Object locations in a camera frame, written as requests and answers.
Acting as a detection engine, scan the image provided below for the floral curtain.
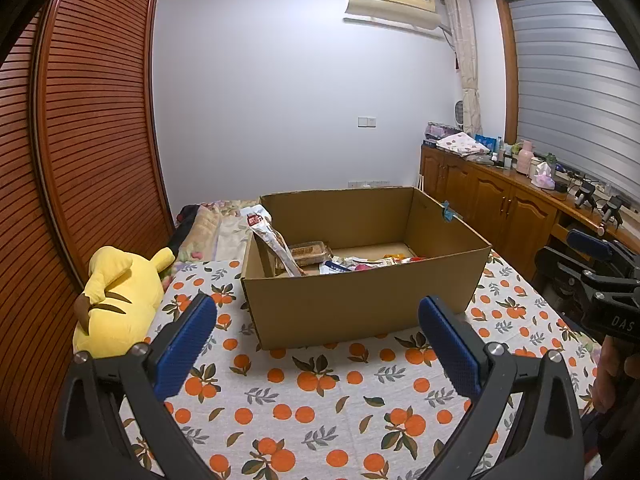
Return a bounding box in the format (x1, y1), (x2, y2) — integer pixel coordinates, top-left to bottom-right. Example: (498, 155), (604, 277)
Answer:
(442, 0), (483, 136)

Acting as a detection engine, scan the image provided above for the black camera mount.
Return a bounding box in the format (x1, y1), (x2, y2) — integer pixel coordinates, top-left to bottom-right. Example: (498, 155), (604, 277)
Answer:
(574, 182), (597, 209)
(599, 195), (624, 226)

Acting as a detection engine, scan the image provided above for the black cloth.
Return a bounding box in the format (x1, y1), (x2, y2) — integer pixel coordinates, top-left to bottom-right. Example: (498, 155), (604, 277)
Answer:
(167, 204), (201, 256)

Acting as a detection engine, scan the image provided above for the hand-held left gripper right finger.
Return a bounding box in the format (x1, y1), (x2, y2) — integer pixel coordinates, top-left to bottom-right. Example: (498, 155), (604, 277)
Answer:
(418, 295), (586, 480)

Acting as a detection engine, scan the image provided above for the orange print bed sheet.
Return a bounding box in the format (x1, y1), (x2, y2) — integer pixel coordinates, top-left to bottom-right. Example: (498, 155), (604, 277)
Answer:
(75, 250), (603, 480)

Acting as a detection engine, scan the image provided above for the floral quilt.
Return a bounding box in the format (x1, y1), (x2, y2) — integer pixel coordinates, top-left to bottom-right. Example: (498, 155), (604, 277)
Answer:
(177, 200), (261, 263)

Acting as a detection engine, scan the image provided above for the wooden cabinet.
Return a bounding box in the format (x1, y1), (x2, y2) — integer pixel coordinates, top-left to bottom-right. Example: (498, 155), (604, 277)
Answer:
(419, 142), (640, 271)

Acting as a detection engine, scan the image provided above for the pink tissue pack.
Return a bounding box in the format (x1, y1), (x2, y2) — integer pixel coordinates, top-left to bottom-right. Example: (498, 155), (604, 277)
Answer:
(530, 160), (557, 190)

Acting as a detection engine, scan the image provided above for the folded floral cloth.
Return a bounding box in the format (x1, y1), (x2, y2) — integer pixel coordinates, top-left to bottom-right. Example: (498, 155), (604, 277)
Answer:
(436, 131), (491, 155)

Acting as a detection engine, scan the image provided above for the wooden window frame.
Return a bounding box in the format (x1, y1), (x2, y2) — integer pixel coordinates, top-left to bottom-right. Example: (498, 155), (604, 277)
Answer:
(494, 0), (640, 146)

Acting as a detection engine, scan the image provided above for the clear biscuit tray packet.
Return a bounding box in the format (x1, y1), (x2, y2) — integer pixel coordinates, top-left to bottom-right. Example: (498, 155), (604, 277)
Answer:
(287, 241), (335, 266)

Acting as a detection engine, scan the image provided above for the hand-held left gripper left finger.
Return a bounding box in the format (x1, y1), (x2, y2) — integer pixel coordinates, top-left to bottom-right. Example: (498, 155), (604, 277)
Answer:
(52, 291), (217, 480)

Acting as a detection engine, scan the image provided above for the person's right hand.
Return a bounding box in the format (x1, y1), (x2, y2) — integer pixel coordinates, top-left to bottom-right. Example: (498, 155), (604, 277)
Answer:
(595, 335), (640, 413)

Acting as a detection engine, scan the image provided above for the grey window blind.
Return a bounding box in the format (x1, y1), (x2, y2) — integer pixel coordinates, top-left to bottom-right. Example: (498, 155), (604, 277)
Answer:
(507, 0), (640, 191)

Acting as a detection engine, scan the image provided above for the pink bottle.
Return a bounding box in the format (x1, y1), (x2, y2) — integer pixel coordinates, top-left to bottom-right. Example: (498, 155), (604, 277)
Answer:
(515, 140), (533, 176)

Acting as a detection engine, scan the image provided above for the purple storage box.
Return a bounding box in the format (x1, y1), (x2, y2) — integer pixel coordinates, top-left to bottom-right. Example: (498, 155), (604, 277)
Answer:
(424, 121), (458, 142)

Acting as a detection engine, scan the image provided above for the wooden louvered wardrobe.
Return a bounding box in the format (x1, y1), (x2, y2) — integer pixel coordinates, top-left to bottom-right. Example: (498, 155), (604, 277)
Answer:
(0, 0), (176, 461)

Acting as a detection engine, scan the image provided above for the yellow plush toy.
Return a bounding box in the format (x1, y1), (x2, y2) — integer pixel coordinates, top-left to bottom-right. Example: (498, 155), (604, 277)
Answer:
(72, 246), (176, 358)

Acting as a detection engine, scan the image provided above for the white black-print packet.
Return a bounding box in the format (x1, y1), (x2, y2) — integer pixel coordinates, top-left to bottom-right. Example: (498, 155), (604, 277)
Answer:
(320, 256), (366, 275)

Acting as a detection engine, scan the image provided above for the large white red-label packet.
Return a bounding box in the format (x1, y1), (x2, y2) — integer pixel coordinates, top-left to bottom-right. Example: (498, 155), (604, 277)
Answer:
(241, 204), (307, 277)

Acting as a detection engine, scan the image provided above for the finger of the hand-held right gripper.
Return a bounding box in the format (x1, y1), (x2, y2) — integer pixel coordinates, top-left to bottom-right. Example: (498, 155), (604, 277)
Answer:
(534, 246), (601, 306)
(566, 228), (626, 263)

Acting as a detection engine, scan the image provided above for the brown cardboard box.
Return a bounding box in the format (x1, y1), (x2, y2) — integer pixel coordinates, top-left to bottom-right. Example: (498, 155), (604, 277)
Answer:
(241, 186), (493, 351)

